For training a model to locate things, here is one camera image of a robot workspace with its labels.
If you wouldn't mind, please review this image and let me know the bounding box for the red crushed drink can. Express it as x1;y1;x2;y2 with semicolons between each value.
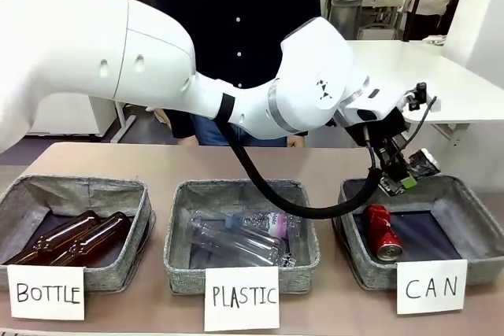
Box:
361;204;405;261

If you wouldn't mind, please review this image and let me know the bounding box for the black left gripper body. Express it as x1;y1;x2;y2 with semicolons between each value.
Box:
342;109;409;170

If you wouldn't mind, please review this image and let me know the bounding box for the grey chair back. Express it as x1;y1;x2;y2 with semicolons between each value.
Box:
356;23;395;41

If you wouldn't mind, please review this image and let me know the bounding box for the brown glass bottle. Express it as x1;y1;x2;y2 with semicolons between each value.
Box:
3;211;102;266
50;212;132;267

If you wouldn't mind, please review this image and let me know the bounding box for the large white table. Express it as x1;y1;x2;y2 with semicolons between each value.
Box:
346;39;504;148

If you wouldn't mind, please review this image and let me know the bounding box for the white paper label BOTTLE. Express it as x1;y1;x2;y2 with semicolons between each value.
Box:
6;264;87;321

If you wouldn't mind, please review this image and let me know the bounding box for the grey fabric basket plastic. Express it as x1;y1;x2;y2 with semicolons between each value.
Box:
164;178;321;294

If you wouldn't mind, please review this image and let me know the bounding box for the large clear plastic bottle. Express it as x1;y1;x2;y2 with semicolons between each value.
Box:
188;216;297;268

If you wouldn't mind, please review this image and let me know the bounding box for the grey fabric basket bottle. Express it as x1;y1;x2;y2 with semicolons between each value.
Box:
0;175;157;294

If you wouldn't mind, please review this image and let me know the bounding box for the black strap on left arm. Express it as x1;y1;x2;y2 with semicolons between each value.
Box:
214;93;236;121

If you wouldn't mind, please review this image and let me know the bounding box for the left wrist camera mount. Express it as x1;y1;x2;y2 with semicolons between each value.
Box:
401;82;441;113

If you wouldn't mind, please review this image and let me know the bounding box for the crushed bottle with pink label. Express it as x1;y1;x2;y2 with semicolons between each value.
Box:
224;209;302;239

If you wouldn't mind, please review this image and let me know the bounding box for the grey fabric basket can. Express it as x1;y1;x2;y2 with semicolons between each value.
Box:
332;175;504;292

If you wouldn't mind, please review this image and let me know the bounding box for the thin black camera cable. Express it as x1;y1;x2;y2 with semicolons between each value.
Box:
393;95;438;156

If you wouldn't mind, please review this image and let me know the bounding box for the white desk with wooden top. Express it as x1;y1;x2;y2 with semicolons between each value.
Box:
23;94;135;144

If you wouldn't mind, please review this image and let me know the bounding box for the white paper label CAN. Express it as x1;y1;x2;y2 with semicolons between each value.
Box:
396;259;469;316

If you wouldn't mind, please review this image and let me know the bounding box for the crushed dark silver can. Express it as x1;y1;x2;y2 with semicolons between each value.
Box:
407;148;441;176

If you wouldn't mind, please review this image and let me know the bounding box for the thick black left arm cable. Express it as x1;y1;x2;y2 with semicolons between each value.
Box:
0;0;383;220

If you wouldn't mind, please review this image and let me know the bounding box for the white paper label PLASTIC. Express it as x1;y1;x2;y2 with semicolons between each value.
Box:
203;266;281;332

